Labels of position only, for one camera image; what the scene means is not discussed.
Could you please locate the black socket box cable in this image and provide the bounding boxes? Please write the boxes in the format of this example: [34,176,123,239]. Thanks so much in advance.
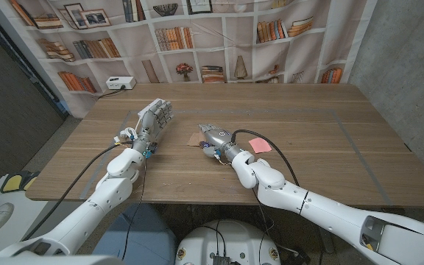
[97,86,127,99]

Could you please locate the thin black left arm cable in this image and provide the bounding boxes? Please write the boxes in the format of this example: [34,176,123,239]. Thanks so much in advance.
[121,160,149,261]

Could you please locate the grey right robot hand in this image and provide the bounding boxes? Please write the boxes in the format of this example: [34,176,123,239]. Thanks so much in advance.
[198,123,235,159]

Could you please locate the tan adhesive wrap roll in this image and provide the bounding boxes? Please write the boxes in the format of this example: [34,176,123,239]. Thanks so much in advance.
[187,131,208,148]

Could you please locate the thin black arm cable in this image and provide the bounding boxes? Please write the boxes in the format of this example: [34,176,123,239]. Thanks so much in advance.
[121,160,149,261]
[252,187,275,265]

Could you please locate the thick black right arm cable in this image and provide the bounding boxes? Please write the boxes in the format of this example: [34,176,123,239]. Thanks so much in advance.
[230,129,301,187]

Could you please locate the printed bookshelf backdrop cloth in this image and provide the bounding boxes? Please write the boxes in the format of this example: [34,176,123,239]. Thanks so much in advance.
[0,0,378,119]

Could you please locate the white socket box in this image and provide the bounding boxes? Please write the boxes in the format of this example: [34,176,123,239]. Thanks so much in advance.
[105,76,137,91]

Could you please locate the white coiled power cord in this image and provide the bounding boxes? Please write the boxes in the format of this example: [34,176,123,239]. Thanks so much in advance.
[113,127,139,145]

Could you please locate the pink sticky note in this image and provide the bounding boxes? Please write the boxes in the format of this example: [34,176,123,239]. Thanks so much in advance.
[248,137,273,155]

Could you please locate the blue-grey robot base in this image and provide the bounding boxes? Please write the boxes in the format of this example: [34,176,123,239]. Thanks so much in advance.
[92,204,178,265]

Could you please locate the white floor platform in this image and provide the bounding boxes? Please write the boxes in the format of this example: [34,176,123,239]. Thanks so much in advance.
[0,174,51,255]

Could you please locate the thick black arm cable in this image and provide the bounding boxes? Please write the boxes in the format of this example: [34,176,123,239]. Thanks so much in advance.
[230,129,301,187]
[22,141,134,242]

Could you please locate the grey table leg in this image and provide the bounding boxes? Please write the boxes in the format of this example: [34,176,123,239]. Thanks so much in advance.
[311,206,336,254]

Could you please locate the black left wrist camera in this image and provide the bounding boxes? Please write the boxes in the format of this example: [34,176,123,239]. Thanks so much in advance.
[144,142,158,160]

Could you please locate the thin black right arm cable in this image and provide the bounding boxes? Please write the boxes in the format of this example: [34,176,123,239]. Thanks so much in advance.
[252,187,275,265]

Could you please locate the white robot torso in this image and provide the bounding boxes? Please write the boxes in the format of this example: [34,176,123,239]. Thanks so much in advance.
[174,219,282,265]

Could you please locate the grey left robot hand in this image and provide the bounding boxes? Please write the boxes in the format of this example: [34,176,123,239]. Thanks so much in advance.
[133,99,174,151]

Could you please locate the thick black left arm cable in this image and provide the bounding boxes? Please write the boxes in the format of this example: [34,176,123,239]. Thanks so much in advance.
[22,141,134,242]

